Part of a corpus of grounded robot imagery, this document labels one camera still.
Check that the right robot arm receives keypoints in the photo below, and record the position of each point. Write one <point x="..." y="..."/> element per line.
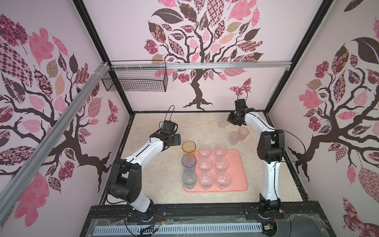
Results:
<point x="270" y="150"/>

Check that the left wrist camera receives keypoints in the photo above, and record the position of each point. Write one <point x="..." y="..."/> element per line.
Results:
<point x="169" y="128"/>

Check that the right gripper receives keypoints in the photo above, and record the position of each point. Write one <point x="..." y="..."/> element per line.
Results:
<point x="230" y="120"/>

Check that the amber plastic cup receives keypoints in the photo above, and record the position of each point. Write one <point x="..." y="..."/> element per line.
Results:
<point x="189" y="147"/>

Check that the aluminium rail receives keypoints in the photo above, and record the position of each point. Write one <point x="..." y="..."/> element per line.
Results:
<point x="224" y="65"/>
<point x="23" y="177"/>

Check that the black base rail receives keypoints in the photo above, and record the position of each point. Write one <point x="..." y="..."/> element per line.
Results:
<point x="294" y="219"/>

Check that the orange-pink cup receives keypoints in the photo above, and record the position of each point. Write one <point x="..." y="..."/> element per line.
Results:
<point x="243" y="133"/>

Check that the white slotted cable duct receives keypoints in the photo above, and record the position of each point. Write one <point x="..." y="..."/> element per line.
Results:
<point x="176" y="229"/>

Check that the pale pink cup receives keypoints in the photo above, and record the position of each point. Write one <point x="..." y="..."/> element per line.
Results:
<point x="234" y="138"/>

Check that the pink tray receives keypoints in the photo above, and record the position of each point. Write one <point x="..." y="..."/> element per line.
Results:
<point x="235" y="170"/>

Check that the black wire basket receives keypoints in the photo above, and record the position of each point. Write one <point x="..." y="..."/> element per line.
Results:
<point x="136" y="76"/>

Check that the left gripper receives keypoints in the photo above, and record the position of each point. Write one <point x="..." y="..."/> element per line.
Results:
<point x="176" y="139"/>

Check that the left aluminium rail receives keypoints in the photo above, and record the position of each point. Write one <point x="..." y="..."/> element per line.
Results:
<point x="23" y="177"/>

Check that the teal plastic cup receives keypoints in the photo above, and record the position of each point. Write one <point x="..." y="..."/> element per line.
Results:
<point x="189" y="179"/>

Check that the clear cup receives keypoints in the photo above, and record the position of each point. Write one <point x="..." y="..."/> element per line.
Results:
<point x="221" y="164"/>
<point x="206" y="181"/>
<point x="223" y="180"/>
<point x="220" y="150"/>
<point x="204" y="151"/>
<point x="224" y="121"/>
<point x="205" y="164"/>

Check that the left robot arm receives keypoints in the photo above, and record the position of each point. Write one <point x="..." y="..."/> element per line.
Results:
<point x="125" y="179"/>

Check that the back aluminium rail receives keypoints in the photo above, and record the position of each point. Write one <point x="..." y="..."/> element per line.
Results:
<point x="224" y="65"/>

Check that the blue-grey plastic cup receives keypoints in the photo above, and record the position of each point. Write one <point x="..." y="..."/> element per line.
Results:
<point x="189" y="163"/>

